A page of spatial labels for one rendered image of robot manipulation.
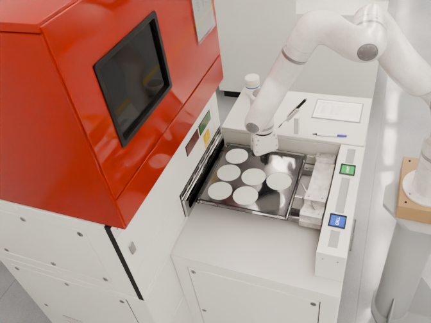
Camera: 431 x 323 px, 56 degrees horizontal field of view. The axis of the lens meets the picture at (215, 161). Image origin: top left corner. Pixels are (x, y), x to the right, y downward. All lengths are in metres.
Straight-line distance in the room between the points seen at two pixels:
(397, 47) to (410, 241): 0.84
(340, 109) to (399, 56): 0.67
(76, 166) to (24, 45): 0.32
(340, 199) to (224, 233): 0.46
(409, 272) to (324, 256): 0.70
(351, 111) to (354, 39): 0.77
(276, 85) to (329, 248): 0.56
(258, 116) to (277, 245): 0.50
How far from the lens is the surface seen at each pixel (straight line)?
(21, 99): 0.99
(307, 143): 1.77
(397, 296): 2.18
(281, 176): 1.68
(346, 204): 1.51
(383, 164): 3.12
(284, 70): 1.33
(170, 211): 1.50
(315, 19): 1.25
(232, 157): 1.78
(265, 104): 1.36
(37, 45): 0.86
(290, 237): 1.58
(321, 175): 1.71
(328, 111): 1.91
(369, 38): 1.19
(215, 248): 1.56
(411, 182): 1.72
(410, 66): 1.31
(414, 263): 1.96
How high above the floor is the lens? 2.08
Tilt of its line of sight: 42 degrees down
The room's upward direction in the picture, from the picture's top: 9 degrees counter-clockwise
